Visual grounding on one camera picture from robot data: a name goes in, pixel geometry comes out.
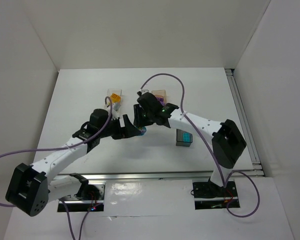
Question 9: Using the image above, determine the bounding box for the teal frog oval lego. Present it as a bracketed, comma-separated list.
[138, 126, 147, 136]

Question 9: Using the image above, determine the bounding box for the yellow rounded lego brick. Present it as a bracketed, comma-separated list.
[110, 93, 121, 103]

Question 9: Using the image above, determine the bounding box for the teal lego brick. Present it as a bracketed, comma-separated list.
[182, 132, 193, 143]

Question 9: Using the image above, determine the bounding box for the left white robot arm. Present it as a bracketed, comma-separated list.
[5, 108, 141, 217]

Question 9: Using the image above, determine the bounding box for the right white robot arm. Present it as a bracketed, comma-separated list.
[133, 91, 247, 187]

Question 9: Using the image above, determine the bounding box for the orange transparent container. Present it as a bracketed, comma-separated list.
[151, 89, 168, 105]

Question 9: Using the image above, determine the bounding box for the clear plastic container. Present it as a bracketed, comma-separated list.
[107, 88, 122, 119]

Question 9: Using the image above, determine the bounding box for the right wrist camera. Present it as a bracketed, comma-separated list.
[136, 89, 150, 97]

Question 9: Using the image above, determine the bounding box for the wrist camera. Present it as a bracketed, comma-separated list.
[111, 102, 121, 119]
[136, 89, 150, 97]

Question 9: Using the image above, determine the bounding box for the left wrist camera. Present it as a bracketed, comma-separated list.
[111, 102, 121, 119]

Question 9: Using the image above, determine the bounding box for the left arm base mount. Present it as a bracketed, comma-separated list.
[63, 182, 106, 213]

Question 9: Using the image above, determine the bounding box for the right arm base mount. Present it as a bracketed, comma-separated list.
[190, 181, 240, 210]

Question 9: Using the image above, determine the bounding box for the aluminium rail right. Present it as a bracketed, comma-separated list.
[224, 68, 265, 177]

